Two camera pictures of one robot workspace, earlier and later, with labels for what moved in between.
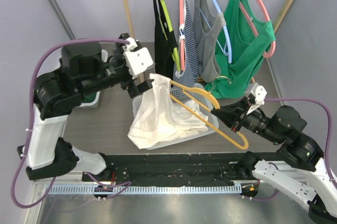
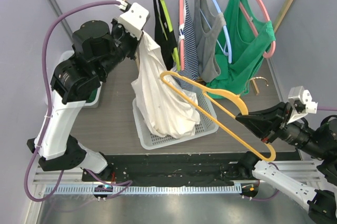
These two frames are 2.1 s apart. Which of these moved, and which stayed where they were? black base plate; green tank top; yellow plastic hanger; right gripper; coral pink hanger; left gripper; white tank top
Moved: left gripper; yellow plastic hanger; white tank top; right gripper
Stayed: coral pink hanger; black base plate; green tank top
